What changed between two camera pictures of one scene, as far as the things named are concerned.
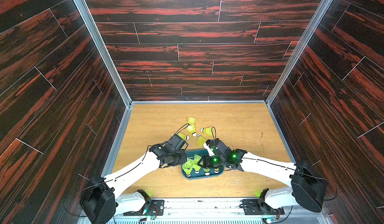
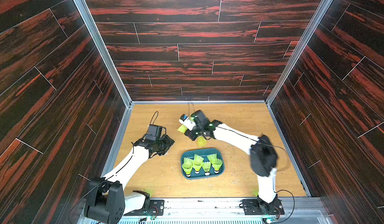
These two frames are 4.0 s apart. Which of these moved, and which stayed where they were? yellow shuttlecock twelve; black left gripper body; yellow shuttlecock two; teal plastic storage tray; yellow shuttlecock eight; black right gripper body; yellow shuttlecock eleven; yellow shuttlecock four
Moved: black right gripper body; yellow shuttlecock eleven; black left gripper body
Stayed: yellow shuttlecock two; yellow shuttlecock twelve; yellow shuttlecock eight; yellow shuttlecock four; teal plastic storage tray
